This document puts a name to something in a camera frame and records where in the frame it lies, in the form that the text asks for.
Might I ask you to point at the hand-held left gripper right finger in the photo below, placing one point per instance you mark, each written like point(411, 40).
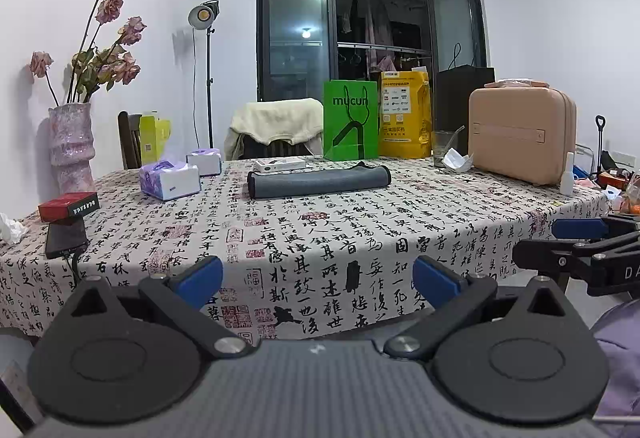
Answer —
point(434, 283)

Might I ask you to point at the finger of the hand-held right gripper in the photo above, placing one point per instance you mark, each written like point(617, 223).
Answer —
point(550, 258)
point(579, 228)

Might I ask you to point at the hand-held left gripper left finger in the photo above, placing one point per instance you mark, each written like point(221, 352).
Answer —
point(198, 281)

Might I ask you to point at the grey mat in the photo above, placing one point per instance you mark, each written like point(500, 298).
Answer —
point(318, 181)

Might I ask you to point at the small white bottle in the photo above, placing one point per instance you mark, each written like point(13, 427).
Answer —
point(567, 178)

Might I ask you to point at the assorted clutter pile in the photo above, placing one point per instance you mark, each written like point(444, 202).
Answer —
point(620, 183)

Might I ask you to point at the purple garment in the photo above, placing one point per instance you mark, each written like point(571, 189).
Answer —
point(620, 358)

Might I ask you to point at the large purple tissue pack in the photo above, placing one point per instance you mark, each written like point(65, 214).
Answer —
point(169, 180)

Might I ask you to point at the pink hard suitcase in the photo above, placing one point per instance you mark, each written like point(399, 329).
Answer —
point(520, 133)

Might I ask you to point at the white tissue box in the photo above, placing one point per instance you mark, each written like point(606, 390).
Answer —
point(205, 161)

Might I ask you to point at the calligraphy print tablecloth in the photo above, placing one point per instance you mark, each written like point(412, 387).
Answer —
point(320, 238)

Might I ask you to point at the crumpled white paper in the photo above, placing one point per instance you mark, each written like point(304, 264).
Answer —
point(457, 160)

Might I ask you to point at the clear glass cup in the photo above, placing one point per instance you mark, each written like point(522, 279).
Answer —
point(442, 145)

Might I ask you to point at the black phone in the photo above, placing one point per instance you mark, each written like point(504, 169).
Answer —
point(65, 238)

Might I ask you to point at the flat white box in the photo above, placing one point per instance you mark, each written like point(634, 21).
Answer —
point(280, 163)

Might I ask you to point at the red box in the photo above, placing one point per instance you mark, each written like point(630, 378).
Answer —
point(69, 206)

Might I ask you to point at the yellow-green carton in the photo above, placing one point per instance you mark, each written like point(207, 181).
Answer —
point(154, 134)

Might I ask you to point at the dark chair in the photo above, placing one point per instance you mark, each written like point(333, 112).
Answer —
point(280, 149)

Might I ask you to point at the brown wooden chair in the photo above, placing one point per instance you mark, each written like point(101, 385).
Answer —
point(129, 138)

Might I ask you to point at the yellow plastic bag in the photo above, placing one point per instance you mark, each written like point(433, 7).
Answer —
point(405, 113)

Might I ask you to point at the black paper bag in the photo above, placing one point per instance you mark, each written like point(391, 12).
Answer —
point(457, 98)

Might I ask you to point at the pink ceramic vase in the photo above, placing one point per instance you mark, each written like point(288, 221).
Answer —
point(71, 148)

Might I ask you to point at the green paper bag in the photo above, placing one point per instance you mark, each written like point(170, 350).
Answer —
point(351, 118)

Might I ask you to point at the crumpled white tissue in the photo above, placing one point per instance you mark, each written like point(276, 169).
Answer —
point(12, 230)

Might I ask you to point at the black floor lamp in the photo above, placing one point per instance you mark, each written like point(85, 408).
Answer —
point(206, 68)

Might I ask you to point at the dried pink roses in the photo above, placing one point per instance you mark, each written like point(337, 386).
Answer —
point(107, 53)

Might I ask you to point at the hanging clothes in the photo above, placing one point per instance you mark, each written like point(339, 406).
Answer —
point(372, 30)

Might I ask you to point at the black framed glass door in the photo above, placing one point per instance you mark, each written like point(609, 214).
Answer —
point(295, 28)

